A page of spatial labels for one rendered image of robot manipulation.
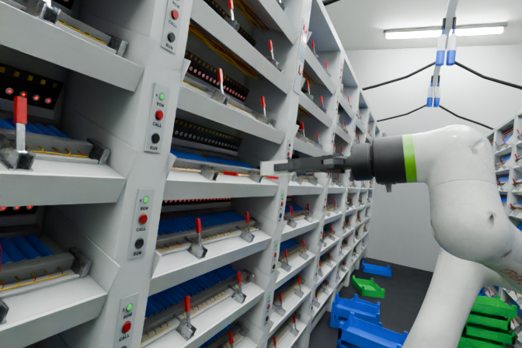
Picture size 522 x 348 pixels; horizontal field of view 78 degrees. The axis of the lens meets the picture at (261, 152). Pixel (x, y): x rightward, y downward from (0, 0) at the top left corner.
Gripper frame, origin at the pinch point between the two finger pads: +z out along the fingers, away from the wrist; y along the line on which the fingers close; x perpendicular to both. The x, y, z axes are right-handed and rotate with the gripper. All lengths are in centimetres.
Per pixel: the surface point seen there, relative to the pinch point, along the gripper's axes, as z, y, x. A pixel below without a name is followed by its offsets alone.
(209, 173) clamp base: 17.5, -1.1, -0.2
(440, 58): -57, 208, 95
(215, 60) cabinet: 29, 21, 39
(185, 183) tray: 16.5, -11.7, -2.9
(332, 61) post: 7, 112, 69
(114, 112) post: 19.5, -27.6, 9.4
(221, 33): 10.6, -5.4, 32.3
